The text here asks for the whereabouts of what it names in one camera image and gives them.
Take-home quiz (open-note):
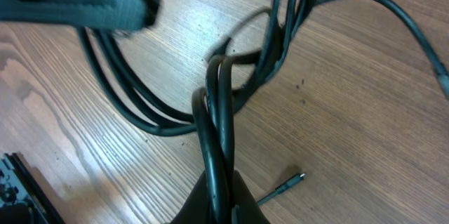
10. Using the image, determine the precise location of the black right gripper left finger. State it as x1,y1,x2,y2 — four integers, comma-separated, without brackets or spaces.
170,172,214,224

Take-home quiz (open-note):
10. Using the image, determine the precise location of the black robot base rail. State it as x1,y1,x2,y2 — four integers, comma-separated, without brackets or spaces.
1,153,65,224

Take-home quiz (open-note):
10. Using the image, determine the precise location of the black cable bundle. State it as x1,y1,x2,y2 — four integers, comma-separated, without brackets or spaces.
76,0,449,224

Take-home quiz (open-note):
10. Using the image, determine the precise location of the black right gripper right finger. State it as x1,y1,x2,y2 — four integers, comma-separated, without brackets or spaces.
231,171,269,224

